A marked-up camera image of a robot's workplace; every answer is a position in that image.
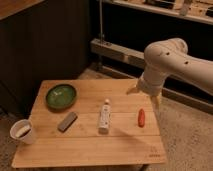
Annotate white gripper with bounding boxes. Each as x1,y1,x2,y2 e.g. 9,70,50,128
126,75,164,115

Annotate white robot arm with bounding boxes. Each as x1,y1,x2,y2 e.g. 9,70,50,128
127,38,213,115

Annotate red orange carrot toy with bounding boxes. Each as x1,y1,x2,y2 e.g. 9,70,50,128
138,108,145,127

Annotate grey metal beam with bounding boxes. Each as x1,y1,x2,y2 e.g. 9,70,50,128
90,38,213,114

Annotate white tube bottle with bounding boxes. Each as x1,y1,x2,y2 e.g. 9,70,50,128
98,99,111,134

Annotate wooden table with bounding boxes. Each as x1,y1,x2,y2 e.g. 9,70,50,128
12,79,167,168

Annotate grey rectangular block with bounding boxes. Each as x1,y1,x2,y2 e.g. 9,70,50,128
57,112,78,132

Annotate green ceramic bowl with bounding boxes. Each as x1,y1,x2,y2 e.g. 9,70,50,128
45,84,77,110

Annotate background shelf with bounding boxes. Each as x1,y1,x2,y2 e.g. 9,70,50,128
103,0,213,25

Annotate vertical metal pole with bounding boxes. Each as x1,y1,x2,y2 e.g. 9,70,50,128
99,0,104,44

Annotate white object in cup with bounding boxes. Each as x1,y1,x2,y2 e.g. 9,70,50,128
15,125,30,138

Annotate white paper cup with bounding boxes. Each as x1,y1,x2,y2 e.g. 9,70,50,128
10,119,36,144

